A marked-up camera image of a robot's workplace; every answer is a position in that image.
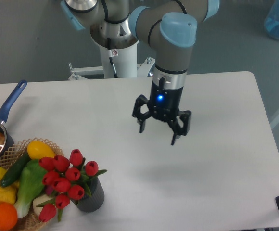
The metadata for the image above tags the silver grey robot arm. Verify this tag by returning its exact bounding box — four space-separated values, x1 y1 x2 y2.
61 0 220 139

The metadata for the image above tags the woven wicker basket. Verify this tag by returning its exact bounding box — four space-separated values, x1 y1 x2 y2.
0 138 64 231

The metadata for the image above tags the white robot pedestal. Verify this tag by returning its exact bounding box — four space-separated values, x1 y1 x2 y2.
68 28 157 81

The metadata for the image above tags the orange fruit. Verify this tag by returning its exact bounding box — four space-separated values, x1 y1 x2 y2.
0 203 18 231

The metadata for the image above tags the yellow bell pepper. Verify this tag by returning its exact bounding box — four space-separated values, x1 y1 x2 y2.
0 184 18 207

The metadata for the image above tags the green bok choy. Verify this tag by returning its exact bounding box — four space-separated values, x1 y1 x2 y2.
14 159 47 219

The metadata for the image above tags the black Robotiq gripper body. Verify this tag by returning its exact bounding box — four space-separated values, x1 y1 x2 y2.
149 83 183 122

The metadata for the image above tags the green cucumber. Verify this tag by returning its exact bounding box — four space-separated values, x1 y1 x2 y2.
0 152 31 188

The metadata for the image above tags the white garlic bulb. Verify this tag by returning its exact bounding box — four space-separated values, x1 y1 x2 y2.
32 194 53 216

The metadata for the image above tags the blue handled saucepan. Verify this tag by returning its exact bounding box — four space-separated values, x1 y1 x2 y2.
0 80 27 157

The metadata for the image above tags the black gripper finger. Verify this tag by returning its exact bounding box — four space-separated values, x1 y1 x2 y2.
132 94 152 133
167 110 192 145

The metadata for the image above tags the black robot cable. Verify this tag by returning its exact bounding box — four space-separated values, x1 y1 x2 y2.
106 37 119 79

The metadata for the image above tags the red tulip bouquet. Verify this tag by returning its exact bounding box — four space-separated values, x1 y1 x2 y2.
37 149 107 223

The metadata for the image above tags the yellow squash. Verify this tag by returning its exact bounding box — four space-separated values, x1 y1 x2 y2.
26 140 56 160

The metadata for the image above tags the dark grey ribbed vase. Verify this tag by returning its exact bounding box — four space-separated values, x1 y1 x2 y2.
76 177 105 213

